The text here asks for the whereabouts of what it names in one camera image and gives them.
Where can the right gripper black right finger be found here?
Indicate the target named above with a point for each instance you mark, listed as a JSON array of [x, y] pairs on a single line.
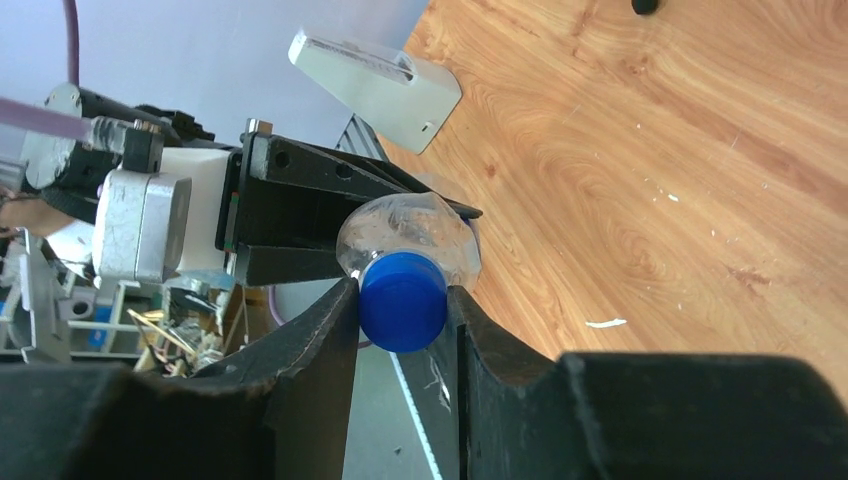
[[593, 415]]

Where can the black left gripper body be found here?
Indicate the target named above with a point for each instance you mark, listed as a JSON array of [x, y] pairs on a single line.
[[311, 225]]

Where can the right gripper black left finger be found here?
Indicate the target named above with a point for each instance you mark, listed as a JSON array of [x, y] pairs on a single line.
[[277, 409]]

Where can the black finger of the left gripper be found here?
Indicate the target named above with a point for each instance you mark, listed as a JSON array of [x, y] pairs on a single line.
[[277, 171], [257, 266]]

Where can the blue bottle cap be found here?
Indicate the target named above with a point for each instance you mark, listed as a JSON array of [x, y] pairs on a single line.
[[402, 301]]

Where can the clear Pepsi bottle blue label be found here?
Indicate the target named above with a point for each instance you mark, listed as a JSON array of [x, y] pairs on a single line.
[[420, 223]]

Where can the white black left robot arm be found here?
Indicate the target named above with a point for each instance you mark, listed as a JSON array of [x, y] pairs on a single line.
[[99, 135]]

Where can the white carton with cap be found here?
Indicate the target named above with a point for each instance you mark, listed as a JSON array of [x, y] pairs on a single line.
[[403, 98]]

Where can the pink music stand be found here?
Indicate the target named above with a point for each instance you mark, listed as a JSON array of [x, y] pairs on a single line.
[[645, 7]]

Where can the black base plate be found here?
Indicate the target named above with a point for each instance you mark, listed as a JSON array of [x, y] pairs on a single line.
[[430, 378]]

